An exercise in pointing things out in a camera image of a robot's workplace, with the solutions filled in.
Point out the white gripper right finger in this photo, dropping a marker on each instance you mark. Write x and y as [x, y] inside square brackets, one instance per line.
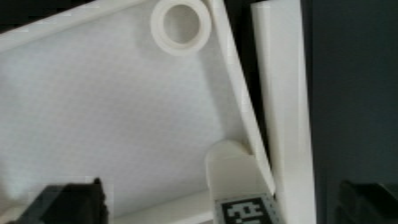
[366, 203]

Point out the white desk top tray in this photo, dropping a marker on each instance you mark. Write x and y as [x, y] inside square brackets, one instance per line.
[123, 96]

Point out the white right obstacle block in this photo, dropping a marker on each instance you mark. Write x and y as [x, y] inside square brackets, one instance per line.
[281, 59]

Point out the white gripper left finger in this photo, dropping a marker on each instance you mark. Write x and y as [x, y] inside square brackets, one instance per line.
[68, 204]

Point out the white leg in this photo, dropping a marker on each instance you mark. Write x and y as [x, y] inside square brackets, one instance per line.
[242, 202]

